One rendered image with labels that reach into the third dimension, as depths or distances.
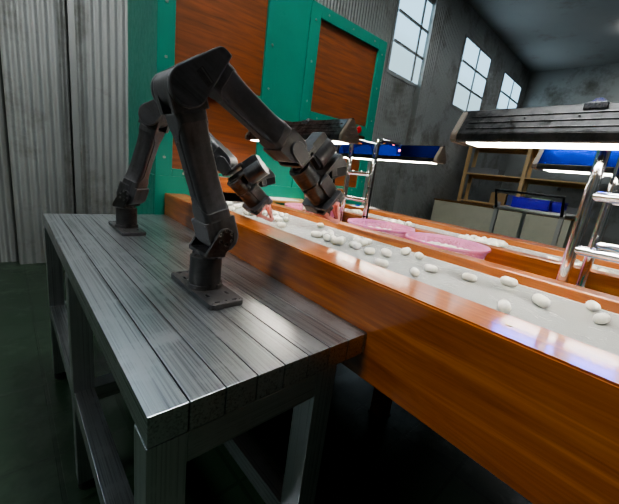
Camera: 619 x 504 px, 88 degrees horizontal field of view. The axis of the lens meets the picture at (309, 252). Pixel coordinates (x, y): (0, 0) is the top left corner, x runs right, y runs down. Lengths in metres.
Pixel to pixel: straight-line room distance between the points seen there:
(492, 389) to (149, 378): 0.43
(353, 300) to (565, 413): 0.32
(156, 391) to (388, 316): 0.35
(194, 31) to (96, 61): 1.69
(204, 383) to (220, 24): 1.57
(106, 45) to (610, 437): 3.37
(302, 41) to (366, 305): 1.64
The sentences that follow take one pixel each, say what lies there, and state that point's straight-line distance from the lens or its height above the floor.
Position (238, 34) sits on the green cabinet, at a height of 1.50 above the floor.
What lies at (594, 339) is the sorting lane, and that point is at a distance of 0.67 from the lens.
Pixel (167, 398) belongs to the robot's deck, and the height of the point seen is 0.67.
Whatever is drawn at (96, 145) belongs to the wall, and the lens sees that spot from 3.25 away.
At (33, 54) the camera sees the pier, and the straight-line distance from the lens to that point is 3.16.
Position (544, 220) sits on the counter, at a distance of 6.28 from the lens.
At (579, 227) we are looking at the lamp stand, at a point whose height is 0.89.
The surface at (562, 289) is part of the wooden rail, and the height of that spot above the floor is 0.76.
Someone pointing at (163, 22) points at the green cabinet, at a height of 1.43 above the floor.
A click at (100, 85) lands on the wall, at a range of 3.29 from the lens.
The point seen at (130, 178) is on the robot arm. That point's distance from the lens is 1.19.
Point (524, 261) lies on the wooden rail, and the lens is 1.24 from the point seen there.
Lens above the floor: 0.93
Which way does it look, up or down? 14 degrees down
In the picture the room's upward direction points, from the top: 7 degrees clockwise
